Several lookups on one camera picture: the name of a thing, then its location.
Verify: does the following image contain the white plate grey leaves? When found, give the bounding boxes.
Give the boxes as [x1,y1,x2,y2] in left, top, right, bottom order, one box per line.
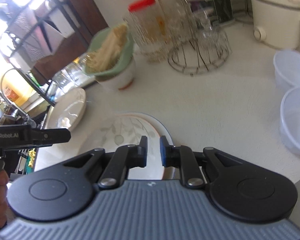
[79,114,165,180]

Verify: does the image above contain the translucent plastic bowl front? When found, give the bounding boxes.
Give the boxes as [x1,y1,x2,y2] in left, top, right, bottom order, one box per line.
[279,87,300,155]

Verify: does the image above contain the translucent plastic bowl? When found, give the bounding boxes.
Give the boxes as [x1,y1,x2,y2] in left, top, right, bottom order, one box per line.
[279,87,300,155]
[273,50,300,92]

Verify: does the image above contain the yellow dish cloth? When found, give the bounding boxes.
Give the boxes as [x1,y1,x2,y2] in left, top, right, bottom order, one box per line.
[28,148,37,168]

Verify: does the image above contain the yellow detergent bottle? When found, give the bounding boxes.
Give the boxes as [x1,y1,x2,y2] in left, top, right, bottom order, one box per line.
[1,71,32,106]

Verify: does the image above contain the white bowl red base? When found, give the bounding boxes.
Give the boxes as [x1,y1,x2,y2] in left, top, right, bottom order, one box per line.
[95,58,136,90]

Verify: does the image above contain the green bowl with noodles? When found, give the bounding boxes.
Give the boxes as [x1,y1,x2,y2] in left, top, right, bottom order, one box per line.
[81,22,134,81]

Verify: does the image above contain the black dish rack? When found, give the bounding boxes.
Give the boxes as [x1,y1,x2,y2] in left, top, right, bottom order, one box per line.
[0,0,96,108]

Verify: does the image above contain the upturned glass on rack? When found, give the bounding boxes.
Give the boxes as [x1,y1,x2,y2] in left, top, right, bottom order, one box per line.
[193,7,228,51]

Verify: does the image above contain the glass jar red lid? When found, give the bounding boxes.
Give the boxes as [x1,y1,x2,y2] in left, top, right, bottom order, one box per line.
[125,0,167,61]

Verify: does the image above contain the wooden cutting board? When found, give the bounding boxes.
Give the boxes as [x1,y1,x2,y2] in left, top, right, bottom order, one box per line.
[31,0,108,85]

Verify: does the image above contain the wire glass drying rack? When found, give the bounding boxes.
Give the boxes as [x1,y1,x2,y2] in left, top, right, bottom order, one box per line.
[167,30,232,76]

